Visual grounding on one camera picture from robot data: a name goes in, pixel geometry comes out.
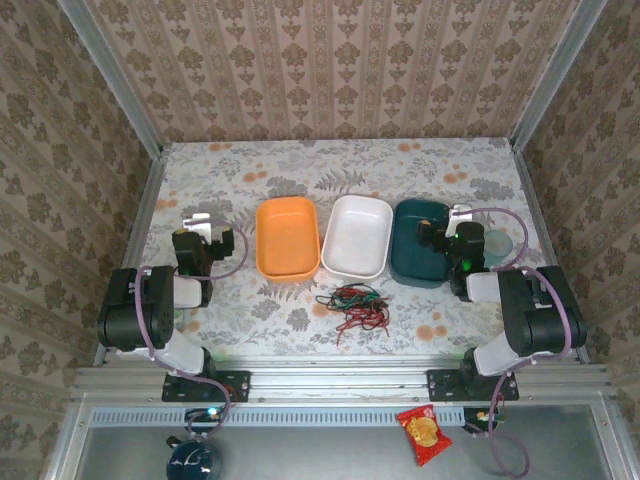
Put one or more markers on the white plastic tray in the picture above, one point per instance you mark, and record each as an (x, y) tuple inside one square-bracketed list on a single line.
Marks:
[(356, 235)]

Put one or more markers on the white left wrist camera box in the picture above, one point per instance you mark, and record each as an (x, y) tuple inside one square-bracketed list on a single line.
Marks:
[(197, 224)]

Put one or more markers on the aluminium front frame rail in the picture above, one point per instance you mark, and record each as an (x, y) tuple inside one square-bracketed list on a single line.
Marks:
[(340, 375)]

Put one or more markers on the orange plastic tray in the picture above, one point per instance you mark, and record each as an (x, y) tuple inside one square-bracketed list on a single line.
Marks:
[(287, 240)]

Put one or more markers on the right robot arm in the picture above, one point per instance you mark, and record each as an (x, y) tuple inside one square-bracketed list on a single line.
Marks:
[(540, 320)]

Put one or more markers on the aluminium right frame post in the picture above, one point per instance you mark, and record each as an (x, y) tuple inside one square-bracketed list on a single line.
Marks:
[(555, 70)]

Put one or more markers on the aluminium frame post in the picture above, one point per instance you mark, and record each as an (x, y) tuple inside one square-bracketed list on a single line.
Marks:
[(555, 70), (115, 80)]

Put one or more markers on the dark teal plastic tray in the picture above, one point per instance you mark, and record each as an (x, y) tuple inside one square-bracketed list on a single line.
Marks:
[(410, 250)]

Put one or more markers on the translucent teal cup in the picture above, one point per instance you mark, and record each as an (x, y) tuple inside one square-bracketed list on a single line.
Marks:
[(500, 247)]

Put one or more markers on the aluminium left frame post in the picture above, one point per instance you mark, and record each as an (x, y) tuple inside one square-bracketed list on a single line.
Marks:
[(115, 80)]

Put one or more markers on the aluminium left side rail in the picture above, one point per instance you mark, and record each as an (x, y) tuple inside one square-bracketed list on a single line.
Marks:
[(150, 200)]

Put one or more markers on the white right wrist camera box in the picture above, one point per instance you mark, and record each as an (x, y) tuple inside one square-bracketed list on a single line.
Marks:
[(459, 216)]

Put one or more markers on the left controller circuit board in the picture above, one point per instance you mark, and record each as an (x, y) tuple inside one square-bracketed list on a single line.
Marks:
[(205, 415)]

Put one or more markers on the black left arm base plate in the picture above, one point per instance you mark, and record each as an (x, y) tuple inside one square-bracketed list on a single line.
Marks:
[(235, 385)]

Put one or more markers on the red snack packet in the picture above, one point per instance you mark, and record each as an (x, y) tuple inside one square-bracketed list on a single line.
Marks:
[(425, 435)]

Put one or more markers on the right controller circuit board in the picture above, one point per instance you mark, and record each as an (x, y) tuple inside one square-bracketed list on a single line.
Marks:
[(482, 417)]

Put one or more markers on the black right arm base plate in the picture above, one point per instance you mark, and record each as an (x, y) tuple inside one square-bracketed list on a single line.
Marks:
[(442, 385)]

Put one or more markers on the controller circuit board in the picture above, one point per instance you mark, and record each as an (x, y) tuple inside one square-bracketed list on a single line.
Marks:
[(482, 417), (205, 415)]

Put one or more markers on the dark blue patterned ball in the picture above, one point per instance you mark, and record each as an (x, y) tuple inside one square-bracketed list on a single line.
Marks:
[(192, 462)]

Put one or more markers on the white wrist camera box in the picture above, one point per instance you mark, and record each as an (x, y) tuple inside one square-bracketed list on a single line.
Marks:
[(197, 224), (459, 216)]

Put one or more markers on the floral table cover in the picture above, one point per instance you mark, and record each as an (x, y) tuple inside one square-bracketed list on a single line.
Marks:
[(300, 165)]

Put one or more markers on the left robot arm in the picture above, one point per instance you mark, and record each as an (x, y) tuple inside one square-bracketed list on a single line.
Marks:
[(130, 310)]

